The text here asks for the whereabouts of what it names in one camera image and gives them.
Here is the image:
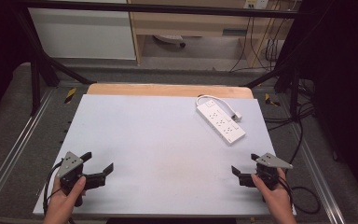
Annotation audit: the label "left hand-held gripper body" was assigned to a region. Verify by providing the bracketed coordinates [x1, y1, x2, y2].
[55, 150, 88, 208]

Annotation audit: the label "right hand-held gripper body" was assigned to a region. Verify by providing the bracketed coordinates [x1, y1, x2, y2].
[255, 152, 295, 191]

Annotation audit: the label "person's right hand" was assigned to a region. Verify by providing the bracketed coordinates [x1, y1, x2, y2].
[251, 167, 294, 213]

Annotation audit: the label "person's left hand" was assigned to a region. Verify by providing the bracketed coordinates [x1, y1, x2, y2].
[43, 175, 87, 224]

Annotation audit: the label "white power strip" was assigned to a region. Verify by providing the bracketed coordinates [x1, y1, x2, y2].
[196, 101, 247, 147]

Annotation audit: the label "yellow black floor tape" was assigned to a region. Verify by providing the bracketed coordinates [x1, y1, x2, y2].
[264, 92, 282, 107]
[63, 87, 77, 105]

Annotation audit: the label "white table cover board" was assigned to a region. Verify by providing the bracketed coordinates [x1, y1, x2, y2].
[33, 93, 296, 217]

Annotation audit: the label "black curtain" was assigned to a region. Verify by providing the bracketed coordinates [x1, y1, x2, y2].
[287, 0, 358, 209]
[0, 0, 35, 129]

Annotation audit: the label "wooden table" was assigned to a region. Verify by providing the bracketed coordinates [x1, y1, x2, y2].
[86, 82, 255, 100]

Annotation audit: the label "white cabinet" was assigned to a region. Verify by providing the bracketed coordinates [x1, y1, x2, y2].
[27, 0, 137, 61]

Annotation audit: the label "office chair base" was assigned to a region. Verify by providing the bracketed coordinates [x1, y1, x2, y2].
[152, 34, 187, 49]

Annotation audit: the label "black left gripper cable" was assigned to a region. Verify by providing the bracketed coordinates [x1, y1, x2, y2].
[42, 161, 63, 219]

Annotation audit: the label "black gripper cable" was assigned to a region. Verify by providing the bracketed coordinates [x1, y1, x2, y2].
[277, 175, 322, 216]
[42, 161, 63, 219]

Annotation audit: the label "aluminium floor rail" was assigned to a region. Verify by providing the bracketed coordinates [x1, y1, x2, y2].
[0, 88, 57, 216]
[287, 122, 347, 224]

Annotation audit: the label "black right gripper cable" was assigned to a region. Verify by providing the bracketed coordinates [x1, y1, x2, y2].
[277, 175, 322, 216]

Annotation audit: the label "black floor cables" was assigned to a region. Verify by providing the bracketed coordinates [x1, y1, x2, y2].
[263, 77, 318, 164]

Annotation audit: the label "white power strip cable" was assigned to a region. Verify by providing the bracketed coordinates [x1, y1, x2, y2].
[195, 94, 236, 117]

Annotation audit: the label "black metal frame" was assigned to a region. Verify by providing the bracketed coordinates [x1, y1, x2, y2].
[10, 0, 316, 117]

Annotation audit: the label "hanging black cables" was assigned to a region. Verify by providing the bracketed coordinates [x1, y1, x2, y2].
[228, 8, 293, 73]

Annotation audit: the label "white wall socket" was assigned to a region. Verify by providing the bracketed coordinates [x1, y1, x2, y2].
[243, 0, 269, 10]

